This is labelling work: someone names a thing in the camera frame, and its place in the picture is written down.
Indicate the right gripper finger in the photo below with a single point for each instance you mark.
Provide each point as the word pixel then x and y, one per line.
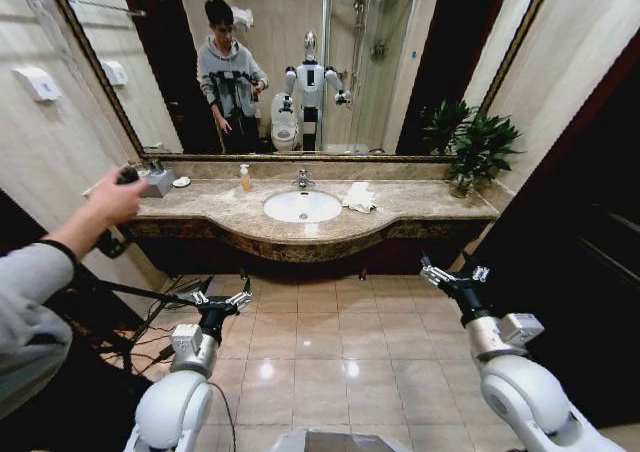
pixel 437 274
pixel 480 273

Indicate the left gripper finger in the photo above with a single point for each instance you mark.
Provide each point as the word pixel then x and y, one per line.
pixel 200 298
pixel 239 299

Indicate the black handheld controller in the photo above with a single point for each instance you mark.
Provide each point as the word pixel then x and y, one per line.
pixel 128 175

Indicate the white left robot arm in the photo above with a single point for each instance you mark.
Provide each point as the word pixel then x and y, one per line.
pixel 172 412

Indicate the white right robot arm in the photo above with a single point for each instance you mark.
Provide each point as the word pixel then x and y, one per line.
pixel 525 392

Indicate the person's forearm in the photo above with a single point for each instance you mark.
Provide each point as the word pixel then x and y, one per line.
pixel 27 317

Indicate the marble vanity counter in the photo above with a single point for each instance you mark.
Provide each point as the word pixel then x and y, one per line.
pixel 225 212

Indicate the white folded towel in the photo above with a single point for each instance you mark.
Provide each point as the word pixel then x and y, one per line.
pixel 359 198

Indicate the white oval sink basin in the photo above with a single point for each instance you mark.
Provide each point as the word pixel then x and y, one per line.
pixel 302 206

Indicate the black tripod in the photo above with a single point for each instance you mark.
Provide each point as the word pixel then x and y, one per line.
pixel 125 288

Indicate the glass plant vase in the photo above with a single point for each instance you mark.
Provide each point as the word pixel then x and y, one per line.
pixel 461 186

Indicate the dark wooden door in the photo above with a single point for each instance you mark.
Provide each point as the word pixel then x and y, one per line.
pixel 575 222

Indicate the small white dish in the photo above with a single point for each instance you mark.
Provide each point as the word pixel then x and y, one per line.
pixel 181 182

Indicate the orange soap pump bottle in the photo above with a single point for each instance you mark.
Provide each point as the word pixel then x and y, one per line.
pixel 245 181

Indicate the grey tissue box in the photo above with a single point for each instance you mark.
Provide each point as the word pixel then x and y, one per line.
pixel 159 184

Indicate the green leafy plant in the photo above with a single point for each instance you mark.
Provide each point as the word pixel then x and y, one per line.
pixel 482 142

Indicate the chrome faucet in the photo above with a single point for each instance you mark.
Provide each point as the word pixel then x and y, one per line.
pixel 303 179

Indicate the gold-framed wall mirror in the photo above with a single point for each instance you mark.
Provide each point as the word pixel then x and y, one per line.
pixel 300 67

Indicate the white wall paper dispenser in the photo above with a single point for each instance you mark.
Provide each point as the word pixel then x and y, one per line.
pixel 37 84

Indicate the chrome towel rail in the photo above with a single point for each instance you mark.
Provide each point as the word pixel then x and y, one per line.
pixel 75 2

